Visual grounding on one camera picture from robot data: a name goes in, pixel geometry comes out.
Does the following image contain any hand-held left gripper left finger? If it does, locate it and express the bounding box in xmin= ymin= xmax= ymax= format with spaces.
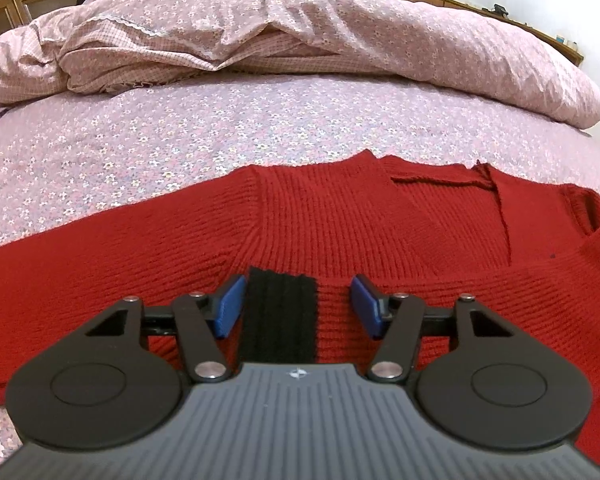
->
xmin=85 ymin=274 xmax=246 ymax=384

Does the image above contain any wooden dresser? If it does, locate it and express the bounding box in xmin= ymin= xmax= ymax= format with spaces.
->
xmin=325 ymin=0 xmax=586 ymax=67

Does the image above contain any pink floral duvet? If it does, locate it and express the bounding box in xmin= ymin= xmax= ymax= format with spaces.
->
xmin=0 ymin=0 xmax=600 ymax=131

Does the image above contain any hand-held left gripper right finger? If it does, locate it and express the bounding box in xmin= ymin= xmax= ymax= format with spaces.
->
xmin=349 ymin=274 xmax=518 ymax=386

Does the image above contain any red knit sweater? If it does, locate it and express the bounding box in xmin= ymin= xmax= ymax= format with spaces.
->
xmin=0 ymin=149 xmax=600 ymax=476

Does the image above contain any pink floral bed sheet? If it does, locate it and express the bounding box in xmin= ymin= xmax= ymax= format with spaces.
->
xmin=0 ymin=72 xmax=600 ymax=466

